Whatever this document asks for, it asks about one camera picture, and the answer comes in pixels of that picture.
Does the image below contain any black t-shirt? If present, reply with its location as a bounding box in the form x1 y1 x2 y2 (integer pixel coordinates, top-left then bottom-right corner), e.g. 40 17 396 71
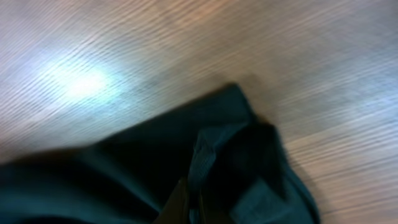
1 85 320 223

